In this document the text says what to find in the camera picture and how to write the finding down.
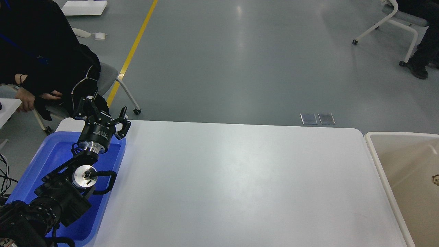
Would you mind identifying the beige plastic bin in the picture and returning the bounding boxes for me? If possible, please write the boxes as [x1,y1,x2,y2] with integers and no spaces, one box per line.
[364,132,439,247]

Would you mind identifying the person in black clothes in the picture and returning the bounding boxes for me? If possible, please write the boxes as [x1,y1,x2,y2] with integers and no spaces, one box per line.
[0,0,109,121]

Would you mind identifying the metal floor plate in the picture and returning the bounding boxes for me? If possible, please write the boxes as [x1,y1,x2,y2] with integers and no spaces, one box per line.
[300,114,317,125]
[318,113,336,125]

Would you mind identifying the black cables left edge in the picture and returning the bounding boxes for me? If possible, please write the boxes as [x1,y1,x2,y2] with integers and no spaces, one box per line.
[0,154,17,198]

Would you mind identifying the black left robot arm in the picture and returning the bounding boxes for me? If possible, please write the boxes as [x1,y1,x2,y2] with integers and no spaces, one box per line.
[1,96,131,247]

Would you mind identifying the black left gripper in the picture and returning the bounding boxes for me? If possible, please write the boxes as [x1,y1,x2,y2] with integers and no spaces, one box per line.
[72,97,131,154]

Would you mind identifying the white chair right background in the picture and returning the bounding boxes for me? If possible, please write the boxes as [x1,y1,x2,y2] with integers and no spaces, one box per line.
[352,0,429,66]

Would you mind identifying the left metal floor plate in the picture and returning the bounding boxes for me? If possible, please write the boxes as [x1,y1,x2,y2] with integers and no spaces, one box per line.
[300,114,317,125]

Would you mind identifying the white side table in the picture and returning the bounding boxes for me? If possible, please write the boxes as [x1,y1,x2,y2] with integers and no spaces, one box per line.
[0,98,22,128]

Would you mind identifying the blue plastic bin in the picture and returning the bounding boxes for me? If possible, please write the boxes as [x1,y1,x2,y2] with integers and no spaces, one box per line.
[7,131,127,247]

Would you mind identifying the small white floor object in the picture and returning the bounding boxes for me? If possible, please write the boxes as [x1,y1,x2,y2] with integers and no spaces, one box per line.
[72,28,106,40]

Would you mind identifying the right metal floor plate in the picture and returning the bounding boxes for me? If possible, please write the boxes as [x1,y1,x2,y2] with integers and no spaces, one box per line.
[318,113,336,125]

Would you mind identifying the white foam block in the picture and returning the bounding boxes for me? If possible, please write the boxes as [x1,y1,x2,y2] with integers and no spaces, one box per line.
[61,0,108,16]

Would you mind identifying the seated person black shoes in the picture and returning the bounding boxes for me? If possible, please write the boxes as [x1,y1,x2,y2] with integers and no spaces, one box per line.
[396,0,439,80]

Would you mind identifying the brown paper ball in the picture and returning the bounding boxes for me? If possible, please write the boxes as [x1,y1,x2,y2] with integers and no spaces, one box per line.
[432,175,439,186]

